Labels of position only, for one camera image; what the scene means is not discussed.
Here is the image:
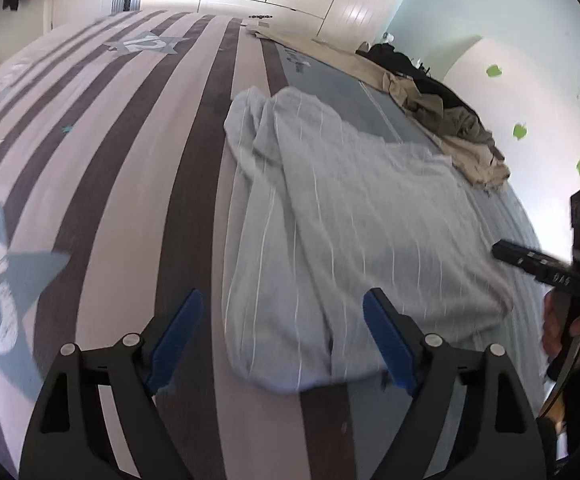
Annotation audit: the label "black garment on bed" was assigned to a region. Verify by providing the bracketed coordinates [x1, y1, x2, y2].
[356, 44, 475, 114]

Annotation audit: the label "grey striped t-shirt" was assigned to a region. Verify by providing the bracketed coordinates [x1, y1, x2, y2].
[223, 87, 513, 393]

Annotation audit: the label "beige trousers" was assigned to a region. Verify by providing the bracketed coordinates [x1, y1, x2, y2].
[247, 24, 510, 188]

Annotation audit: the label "white headboard with apples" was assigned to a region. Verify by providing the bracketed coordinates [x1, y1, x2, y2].
[444, 38, 580, 260]

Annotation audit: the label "olive green garment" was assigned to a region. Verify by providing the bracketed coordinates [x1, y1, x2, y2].
[405, 94, 504, 162]

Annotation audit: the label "right hand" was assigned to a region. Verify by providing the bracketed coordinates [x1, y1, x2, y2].
[540, 288, 580, 361]

